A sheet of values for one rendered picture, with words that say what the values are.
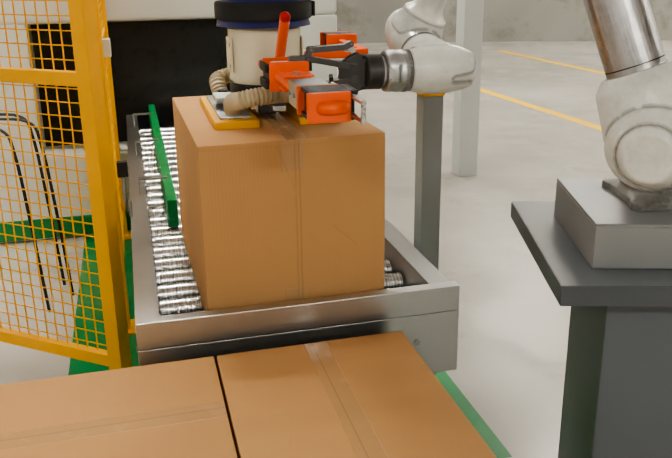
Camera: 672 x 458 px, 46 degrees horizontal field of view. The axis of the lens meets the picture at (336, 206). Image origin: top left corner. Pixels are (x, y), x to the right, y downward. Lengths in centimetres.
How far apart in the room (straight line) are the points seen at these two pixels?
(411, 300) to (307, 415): 44
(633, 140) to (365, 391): 64
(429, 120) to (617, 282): 93
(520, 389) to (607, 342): 97
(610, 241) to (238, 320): 75
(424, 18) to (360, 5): 1058
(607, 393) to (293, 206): 75
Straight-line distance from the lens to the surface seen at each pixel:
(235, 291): 170
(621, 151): 137
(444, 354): 183
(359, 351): 162
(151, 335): 165
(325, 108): 126
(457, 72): 171
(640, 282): 150
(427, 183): 228
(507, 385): 261
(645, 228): 153
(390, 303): 172
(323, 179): 166
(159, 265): 211
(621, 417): 175
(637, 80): 140
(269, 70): 161
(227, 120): 175
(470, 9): 472
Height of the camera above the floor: 131
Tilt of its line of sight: 18 degrees down
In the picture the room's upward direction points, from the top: 1 degrees counter-clockwise
